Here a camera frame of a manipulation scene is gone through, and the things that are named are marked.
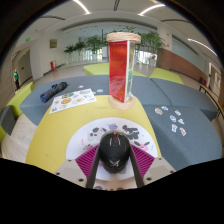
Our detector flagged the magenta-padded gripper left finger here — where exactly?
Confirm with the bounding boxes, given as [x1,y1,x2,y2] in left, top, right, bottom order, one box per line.
[54,144,102,190]

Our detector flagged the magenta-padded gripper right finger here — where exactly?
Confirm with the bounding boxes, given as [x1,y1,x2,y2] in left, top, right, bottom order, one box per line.
[128,144,177,189]

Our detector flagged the black computer mouse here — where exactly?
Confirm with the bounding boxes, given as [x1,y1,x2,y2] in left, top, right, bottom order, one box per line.
[98,131,131,175]

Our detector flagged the round white printed mouse pad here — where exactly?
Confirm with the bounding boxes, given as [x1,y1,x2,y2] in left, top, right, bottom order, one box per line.
[65,117,159,191]

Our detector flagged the grey upholstered bench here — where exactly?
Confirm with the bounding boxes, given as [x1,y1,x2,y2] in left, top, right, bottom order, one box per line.
[19,74,224,173]

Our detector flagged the white rectangular sticker sheet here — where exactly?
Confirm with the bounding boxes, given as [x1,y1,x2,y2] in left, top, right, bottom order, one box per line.
[49,87,98,115]

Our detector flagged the folded dark blue umbrella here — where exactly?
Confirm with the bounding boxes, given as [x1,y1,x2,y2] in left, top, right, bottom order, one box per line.
[39,81,69,103]

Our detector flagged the dark grey seat block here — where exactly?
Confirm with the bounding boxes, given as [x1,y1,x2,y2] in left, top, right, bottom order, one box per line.
[0,105,17,136]

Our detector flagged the lime green bench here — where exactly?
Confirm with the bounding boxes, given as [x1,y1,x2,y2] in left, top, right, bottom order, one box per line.
[0,81,35,144]
[82,62,185,86]

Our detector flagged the person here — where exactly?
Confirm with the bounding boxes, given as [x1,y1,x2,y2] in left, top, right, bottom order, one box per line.
[12,68,20,91]

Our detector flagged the row of potted plants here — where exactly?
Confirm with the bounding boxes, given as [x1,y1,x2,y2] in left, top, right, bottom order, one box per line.
[63,25,166,64]

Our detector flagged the strip ceiling lights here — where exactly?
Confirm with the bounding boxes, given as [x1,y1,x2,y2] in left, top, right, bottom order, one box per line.
[72,0,219,58]

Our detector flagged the red lantern with rope ends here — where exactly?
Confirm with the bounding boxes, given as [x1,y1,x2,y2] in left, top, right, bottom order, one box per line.
[105,31,142,111]

